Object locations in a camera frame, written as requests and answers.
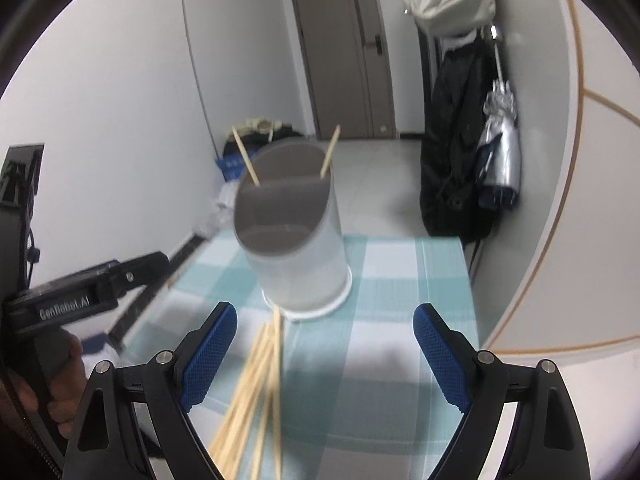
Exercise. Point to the black clothes heap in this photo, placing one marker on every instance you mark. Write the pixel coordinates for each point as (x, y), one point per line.
(250, 144)

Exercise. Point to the person's left hand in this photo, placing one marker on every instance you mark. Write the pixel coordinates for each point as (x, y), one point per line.
(67, 360)

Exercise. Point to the beige cloth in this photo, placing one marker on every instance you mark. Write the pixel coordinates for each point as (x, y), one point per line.
(255, 124)

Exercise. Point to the pile of wooden chopsticks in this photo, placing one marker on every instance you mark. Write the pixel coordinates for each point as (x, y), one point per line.
(250, 390)

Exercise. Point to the teal checked tablecloth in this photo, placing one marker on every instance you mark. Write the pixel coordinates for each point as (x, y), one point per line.
(380, 280)

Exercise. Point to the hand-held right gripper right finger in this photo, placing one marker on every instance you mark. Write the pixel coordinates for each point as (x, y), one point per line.
(440, 355)

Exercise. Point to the blue cardboard box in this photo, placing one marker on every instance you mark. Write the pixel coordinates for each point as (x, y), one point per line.
(230, 165)

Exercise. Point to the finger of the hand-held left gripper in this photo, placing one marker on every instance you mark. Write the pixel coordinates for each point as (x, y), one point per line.
(145, 266)

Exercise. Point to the wooden chopstick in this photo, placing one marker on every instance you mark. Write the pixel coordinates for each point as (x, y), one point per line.
(330, 152)
(246, 159)

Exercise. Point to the silver folded umbrella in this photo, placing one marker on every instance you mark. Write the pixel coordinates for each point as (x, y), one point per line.
(500, 160)

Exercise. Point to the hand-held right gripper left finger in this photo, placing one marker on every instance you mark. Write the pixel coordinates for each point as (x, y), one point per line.
(210, 355)

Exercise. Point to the black hanging coat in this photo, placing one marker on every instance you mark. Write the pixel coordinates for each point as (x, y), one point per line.
(450, 135)

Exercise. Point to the grey brown door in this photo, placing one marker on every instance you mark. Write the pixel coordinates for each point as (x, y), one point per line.
(340, 60)

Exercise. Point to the white grey utensil holder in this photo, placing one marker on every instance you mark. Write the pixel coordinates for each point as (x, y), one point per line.
(300, 265)

